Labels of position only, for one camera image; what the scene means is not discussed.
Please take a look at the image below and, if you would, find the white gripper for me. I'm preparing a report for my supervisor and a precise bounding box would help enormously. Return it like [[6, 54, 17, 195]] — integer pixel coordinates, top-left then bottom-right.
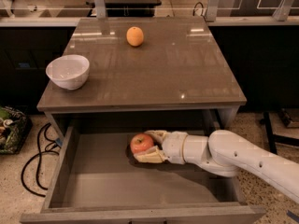
[[134, 130, 188, 164]]

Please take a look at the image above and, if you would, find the red apple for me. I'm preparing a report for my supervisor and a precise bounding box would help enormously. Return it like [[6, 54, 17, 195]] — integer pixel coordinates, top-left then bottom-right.
[[130, 133, 154, 154]]

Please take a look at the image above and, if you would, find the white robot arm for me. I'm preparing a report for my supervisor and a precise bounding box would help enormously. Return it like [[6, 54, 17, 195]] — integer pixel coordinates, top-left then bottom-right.
[[130, 130, 299, 203]]

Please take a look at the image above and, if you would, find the open grey top drawer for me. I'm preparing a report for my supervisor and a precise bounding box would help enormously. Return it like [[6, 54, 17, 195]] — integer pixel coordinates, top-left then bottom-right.
[[19, 109, 267, 224]]

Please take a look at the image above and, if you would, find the grey cabinet with glossy top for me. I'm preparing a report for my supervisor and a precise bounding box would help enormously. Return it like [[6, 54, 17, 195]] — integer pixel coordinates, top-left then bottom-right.
[[37, 17, 247, 134]]

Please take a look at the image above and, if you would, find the orange fruit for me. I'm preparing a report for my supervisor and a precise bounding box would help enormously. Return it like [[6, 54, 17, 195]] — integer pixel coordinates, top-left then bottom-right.
[[126, 26, 144, 47]]

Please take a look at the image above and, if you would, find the white bowl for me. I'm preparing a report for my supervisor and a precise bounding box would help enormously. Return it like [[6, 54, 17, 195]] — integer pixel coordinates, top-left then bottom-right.
[[46, 54, 90, 90]]

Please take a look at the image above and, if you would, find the black stand with caster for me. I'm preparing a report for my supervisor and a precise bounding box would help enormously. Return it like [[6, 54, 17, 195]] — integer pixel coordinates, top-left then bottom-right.
[[260, 108, 299, 154]]

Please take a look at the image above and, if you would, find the black basket with items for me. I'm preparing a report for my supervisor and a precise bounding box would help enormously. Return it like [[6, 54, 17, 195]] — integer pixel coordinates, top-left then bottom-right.
[[0, 106, 32, 155]]

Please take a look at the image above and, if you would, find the dark background table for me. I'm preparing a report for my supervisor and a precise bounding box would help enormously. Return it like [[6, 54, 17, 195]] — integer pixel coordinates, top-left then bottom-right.
[[92, 0, 162, 18]]

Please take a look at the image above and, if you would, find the black floor cable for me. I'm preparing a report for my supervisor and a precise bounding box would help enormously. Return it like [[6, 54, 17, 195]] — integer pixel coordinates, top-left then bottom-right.
[[20, 122, 61, 198]]

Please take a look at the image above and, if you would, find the black looped cable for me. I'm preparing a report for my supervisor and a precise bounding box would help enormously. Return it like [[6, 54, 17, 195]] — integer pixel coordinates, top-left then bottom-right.
[[192, 1, 205, 17]]

